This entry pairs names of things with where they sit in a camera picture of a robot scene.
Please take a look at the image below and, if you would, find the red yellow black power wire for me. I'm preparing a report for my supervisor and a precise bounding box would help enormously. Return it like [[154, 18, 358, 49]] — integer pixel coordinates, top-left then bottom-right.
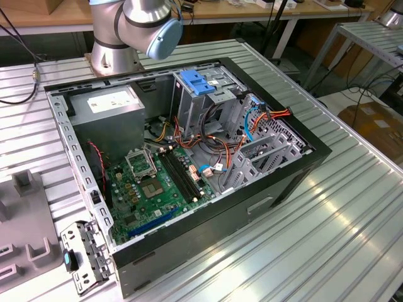
[[251, 106, 294, 125]]

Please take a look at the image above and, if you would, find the grey perforated disk bay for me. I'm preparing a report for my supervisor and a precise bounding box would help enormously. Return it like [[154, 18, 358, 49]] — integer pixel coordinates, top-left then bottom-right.
[[219, 92, 312, 194]]

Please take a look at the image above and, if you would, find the black RAM slot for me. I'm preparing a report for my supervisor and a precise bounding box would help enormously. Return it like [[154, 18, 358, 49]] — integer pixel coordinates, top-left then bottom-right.
[[166, 149, 203, 199], [159, 150, 198, 204]]

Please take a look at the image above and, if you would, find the grey metal drive cage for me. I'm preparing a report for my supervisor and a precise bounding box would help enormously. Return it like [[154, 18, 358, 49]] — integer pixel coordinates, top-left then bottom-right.
[[171, 65, 249, 139]]

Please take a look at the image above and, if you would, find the green motherboard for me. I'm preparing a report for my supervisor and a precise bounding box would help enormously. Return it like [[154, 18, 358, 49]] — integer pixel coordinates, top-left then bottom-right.
[[105, 146, 217, 246]]

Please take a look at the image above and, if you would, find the metal socket cover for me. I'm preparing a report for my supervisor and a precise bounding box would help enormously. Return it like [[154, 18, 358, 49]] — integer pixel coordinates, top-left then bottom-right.
[[125, 148, 157, 182]]

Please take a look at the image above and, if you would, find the blue plastic bay latch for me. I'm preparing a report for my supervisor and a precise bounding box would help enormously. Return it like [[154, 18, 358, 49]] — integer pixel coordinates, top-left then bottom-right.
[[180, 69, 218, 97]]

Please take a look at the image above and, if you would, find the black open PC case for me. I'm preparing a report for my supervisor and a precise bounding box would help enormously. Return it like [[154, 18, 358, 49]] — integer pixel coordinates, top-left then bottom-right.
[[43, 38, 333, 299]]

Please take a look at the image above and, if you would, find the blue expansion slot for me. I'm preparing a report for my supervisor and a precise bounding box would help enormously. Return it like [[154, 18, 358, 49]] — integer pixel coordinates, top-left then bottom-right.
[[128, 209, 179, 238]]

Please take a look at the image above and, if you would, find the grey power supply unit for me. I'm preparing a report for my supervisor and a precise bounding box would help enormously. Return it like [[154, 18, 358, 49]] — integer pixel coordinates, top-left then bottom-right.
[[67, 85, 147, 164]]

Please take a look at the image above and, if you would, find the wooden desk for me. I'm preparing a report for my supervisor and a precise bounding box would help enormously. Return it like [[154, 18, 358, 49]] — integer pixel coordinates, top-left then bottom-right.
[[0, 0, 377, 37]]

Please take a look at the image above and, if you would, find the black latch with teal tab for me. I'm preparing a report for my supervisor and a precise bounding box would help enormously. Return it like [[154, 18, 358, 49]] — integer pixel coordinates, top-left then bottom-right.
[[62, 248, 80, 273]]

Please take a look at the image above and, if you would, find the large brown cardboard box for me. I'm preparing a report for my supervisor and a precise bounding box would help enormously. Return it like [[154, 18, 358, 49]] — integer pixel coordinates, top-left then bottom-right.
[[338, 101, 403, 164]]

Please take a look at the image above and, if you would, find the grey parts rack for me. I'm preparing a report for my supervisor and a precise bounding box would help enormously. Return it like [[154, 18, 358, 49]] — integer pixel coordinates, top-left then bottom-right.
[[0, 169, 64, 278]]

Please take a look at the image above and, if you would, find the metal slat side table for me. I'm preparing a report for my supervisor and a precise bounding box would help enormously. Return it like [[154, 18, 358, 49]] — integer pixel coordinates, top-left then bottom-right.
[[302, 21, 403, 92]]

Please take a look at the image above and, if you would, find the blue wire with white label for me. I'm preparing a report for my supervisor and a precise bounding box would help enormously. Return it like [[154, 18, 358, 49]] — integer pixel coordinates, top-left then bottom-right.
[[198, 163, 228, 173]]

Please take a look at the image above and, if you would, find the orange red wire bundle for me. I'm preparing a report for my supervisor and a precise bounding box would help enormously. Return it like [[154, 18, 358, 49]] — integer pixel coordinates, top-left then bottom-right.
[[143, 106, 249, 177]]

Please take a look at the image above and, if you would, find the blue flat data wire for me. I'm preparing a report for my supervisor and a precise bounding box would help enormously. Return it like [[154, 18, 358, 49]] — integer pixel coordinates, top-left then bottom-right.
[[242, 106, 264, 142]]

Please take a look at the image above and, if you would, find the grey metal slot bracket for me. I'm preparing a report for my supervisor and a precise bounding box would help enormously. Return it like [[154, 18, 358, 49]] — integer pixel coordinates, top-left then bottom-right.
[[59, 220, 115, 297]]

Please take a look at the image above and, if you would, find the grey cable with metal plug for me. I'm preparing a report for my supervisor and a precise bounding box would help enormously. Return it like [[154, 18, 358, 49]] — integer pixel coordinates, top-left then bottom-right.
[[0, 6, 41, 105]]

